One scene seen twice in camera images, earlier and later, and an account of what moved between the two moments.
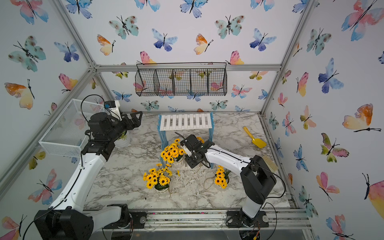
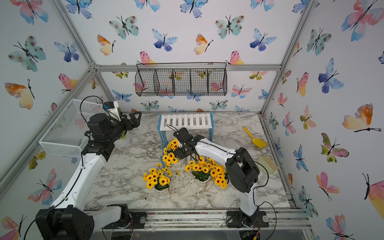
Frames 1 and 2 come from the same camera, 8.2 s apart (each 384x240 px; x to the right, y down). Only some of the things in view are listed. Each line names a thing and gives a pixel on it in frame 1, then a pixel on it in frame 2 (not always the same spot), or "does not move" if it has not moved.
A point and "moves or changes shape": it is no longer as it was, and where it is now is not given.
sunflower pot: (202, 140) moves or changes shape
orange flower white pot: (124, 140) does not move
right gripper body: (191, 161) -> (181, 151)
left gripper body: (125, 125) does not move
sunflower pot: (159, 179) does not move
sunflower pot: (222, 177) does not move
